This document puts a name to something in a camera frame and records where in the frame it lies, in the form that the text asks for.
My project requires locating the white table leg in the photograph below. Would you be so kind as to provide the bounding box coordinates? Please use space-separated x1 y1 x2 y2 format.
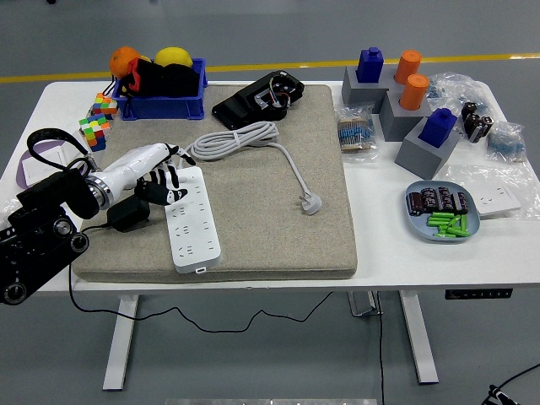
398 290 440 385
102 294 140 392

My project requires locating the clear bag of resistors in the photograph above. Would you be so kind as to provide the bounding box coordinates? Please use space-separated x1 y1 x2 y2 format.
334 104 381 165

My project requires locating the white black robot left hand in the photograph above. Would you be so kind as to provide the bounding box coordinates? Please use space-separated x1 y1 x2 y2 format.
100 142 197 207

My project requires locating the small colourful puzzle cube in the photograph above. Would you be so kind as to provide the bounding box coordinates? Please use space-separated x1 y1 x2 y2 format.
91 92 119 121

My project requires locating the large colourful puzzle cube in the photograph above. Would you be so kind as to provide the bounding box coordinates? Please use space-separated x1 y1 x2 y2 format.
78 112 112 153

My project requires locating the blue peg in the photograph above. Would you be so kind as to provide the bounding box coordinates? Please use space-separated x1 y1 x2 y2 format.
418 107 459 149
355 46 386 84

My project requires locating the black floor cable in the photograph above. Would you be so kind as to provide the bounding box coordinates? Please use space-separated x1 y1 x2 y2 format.
495 363 540 392

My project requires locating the black electronic housing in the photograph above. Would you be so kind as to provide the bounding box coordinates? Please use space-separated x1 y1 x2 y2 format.
210 70 305 131

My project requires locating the white wall switch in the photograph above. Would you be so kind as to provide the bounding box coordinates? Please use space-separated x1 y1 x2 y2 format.
21 129 94 187

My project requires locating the small bag of blue parts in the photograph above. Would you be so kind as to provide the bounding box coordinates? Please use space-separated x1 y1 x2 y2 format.
485 121 528 164

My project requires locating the large clear plastic bag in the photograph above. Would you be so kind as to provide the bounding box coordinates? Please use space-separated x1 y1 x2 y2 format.
425 71 497 127

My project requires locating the black drawstring bag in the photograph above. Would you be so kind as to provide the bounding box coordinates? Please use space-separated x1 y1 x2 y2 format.
104 57 201 100

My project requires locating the white wall socket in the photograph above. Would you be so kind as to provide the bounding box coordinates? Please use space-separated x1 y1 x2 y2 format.
472 181 523 219

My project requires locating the grey-brown mat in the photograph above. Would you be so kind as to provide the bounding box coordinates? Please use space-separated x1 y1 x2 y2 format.
71 84 359 284

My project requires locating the white power strip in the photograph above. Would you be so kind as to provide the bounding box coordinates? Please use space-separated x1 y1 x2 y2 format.
163 165 224 275

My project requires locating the grey block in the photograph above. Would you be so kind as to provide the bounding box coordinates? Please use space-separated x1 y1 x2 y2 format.
340 65 402 114
394 116 462 181
378 89 434 143

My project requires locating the black table control panel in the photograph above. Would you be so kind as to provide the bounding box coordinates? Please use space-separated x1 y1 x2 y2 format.
444 288 514 301

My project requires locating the purple plate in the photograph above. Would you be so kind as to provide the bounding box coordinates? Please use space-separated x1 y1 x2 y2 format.
15 141 68 190

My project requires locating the black plug adapter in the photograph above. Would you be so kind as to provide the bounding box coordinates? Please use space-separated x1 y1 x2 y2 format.
105 197 151 233

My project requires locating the clear bag around socket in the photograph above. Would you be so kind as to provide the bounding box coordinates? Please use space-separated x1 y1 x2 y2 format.
446 162 540 221

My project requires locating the silver under-table bracket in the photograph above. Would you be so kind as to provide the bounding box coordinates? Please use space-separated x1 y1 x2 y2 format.
347 290 384 317

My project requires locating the yellow lemon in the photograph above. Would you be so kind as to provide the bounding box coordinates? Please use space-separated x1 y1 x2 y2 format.
154 46 194 68

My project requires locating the black hanging cable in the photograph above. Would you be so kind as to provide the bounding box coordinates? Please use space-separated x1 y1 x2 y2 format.
375 290 387 405

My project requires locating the orange fruit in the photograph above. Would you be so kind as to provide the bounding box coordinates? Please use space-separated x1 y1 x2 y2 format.
109 46 143 79

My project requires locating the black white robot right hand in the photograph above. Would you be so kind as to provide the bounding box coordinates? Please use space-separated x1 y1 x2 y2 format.
482 382 516 405

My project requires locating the clear bag of screws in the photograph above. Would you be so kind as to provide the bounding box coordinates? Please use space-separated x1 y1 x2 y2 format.
0 196 26 220

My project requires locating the blue plastic bin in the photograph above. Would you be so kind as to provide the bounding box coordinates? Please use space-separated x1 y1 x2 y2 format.
111 57 209 122

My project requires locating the grey power strip cord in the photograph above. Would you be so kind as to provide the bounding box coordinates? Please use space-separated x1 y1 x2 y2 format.
180 121 323 217

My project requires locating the thin black adapter cord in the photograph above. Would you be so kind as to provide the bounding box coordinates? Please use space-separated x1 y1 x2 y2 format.
67 221 335 334

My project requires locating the blue-grey plate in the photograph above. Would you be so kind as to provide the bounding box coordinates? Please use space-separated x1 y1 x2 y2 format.
404 180 482 245

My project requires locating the orange cylinder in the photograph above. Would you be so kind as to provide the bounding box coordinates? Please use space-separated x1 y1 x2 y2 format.
398 73 430 111
393 50 424 85

